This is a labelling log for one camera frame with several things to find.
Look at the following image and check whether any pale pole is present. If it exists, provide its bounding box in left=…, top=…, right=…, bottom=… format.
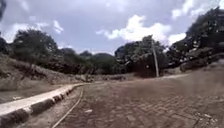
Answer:
left=151, top=39, right=161, bottom=79

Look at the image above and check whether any bare earth bank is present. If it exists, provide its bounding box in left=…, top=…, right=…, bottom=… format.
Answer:
left=0, top=54, right=134, bottom=105

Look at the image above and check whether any pale concrete kerb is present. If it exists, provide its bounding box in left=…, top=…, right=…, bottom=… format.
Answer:
left=0, top=82, right=88, bottom=128

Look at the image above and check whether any row of trees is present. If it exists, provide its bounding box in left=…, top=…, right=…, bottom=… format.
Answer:
left=0, top=28, right=128, bottom=76

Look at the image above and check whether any grey cobblestone road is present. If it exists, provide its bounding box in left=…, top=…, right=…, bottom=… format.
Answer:
left=16, top=64, right=224, bottom=128

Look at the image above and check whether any group of dark trees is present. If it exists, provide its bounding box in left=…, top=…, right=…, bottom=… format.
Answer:
left=114, top=6, right=224, bottom=80

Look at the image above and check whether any thin pale gutter line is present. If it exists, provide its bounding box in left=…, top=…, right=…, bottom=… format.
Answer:
left=51, top=85, right=86, bottom=128

